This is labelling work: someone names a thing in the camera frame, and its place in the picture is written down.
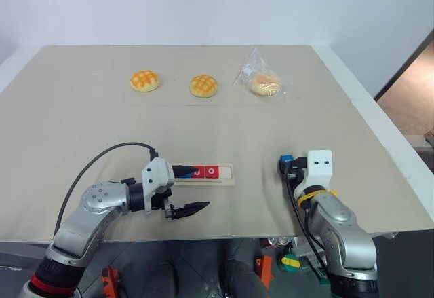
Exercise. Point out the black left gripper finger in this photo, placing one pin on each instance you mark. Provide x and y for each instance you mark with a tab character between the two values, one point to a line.
184	169
190	209

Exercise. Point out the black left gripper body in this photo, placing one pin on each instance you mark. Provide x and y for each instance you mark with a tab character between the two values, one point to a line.
159	201

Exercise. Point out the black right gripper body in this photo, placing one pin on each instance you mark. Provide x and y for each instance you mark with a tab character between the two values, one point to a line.
297	169

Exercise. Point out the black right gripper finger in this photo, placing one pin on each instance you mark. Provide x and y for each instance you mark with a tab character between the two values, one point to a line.
282	166

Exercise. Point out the blue letter t tile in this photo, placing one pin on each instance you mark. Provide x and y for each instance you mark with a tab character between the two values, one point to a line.
287	158

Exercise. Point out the red letter b tile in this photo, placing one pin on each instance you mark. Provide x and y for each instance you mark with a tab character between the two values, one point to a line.
199	174

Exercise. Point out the red letter o tile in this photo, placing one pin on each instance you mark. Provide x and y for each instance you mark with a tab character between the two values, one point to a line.
211	171

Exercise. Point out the wooden letter tray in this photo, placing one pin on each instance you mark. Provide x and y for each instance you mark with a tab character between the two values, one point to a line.
225	176

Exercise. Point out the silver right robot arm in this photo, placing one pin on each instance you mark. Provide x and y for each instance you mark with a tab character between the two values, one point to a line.
342	233

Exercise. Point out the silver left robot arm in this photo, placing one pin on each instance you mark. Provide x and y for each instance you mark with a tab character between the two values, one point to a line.
91	209

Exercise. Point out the yellow zip tie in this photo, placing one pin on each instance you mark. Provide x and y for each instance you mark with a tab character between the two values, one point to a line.
310	197

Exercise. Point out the metal cans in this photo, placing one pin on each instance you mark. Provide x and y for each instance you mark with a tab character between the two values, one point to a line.
278	241

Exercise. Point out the pale bun in bag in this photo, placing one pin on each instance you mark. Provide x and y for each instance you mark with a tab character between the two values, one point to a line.
264	84

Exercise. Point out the golden pineapple bun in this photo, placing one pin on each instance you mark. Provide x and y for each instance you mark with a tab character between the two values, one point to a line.
204	86
146	80

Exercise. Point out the dark rounded shape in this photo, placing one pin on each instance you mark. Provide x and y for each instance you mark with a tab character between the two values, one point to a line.
244	281

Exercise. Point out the green and yellow roll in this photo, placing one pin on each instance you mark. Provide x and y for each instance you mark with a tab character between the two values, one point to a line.
291	262

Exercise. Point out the orange and black tool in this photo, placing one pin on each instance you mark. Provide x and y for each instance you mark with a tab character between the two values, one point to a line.
110	281

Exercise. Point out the orange clamp tool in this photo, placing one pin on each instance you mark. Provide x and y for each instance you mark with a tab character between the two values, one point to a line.
265	271

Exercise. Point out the bun in plastic bag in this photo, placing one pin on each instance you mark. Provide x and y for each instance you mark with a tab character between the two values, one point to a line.
254	62

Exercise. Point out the cardboard box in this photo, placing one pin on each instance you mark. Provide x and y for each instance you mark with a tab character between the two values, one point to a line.
429	140

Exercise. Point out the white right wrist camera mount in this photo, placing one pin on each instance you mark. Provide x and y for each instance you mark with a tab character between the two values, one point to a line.
320	167

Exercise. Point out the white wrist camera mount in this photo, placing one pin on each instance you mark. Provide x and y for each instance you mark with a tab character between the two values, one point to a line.
157	176
320	167

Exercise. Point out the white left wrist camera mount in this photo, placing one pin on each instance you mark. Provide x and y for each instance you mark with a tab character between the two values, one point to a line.
157	176

